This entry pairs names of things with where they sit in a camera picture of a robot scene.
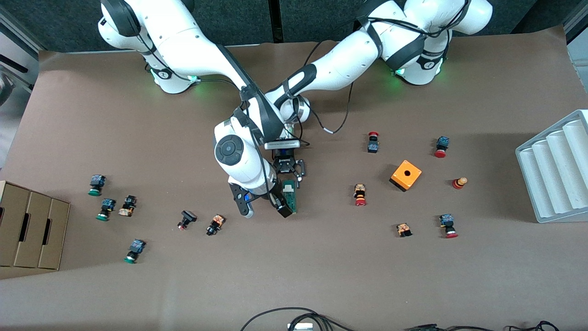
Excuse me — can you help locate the green terminal block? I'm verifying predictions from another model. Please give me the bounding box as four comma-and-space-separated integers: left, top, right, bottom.
283, 180, 299, 214

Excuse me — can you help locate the black pushbutton head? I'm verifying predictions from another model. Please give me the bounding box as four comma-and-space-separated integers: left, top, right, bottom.
177, 210, 198, 231

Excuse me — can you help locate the green pushbutton blue block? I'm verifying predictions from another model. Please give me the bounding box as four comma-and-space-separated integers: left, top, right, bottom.
88, 175, 107, 197
124, 239, 147, 264
96, 198, 116, 222

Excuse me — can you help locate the brown cardboard divider box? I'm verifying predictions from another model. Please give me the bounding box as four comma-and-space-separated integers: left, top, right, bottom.
0, 180, 71, 270

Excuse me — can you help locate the grey ribbed tray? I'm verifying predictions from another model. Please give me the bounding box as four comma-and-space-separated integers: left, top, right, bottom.
515, 109, 588, 224

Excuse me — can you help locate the grey metal rack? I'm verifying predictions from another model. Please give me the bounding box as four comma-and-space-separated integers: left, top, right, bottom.
0, 9, 40, 106

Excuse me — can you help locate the black selector switch orange block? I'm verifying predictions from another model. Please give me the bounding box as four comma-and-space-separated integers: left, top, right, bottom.
206, 214, 226, 236
118, 195, 137, 217

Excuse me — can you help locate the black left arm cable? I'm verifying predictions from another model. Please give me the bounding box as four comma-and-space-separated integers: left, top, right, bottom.
301, 41, 354, 135

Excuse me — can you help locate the orange button enclosure box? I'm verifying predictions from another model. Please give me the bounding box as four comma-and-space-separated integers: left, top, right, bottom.
389, 160, 422, 193

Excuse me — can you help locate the black looped cable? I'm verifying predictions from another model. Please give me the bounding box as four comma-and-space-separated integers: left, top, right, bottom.
240, 307, 356, 331

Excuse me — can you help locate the black divider post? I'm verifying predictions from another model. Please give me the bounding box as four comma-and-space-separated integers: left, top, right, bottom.
268, 0, 282, 44

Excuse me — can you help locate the black thin cable bundle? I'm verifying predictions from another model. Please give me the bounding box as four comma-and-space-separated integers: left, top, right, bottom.
436, 321, 561, 331

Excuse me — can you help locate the aluminium frame profile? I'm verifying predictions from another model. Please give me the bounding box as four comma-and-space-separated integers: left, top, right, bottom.
564, 7, 588, 44

